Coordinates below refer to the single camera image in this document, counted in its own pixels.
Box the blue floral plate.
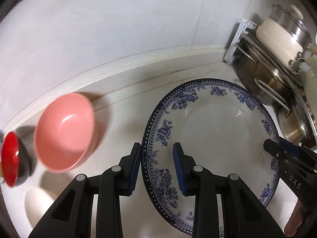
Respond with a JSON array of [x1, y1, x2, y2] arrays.
[[141, 78, 279, 234]]

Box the red and black bowl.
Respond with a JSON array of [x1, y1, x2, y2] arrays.
[[1, 132, 32, 187]]

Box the pink bowl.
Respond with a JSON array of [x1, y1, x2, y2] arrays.
[[33, 93, 97, 173]]

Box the person's right hand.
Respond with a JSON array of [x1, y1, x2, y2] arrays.
[[284, 199, 305, 237]]

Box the small stainless steel pot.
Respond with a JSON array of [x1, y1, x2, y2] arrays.
[[277, 102, 313, 145]]

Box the white bowl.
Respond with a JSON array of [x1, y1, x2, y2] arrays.
[[24, 186, 57, 228]]

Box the large stainless steel pot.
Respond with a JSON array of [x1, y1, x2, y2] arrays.
[[237, 46, 291, 117]]

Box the cream ceramic pot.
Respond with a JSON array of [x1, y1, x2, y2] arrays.
[[304, 45, 316, 114]]

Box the cream pot with steel lid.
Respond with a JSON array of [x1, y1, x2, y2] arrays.
[[256, 4, 312, 75]]

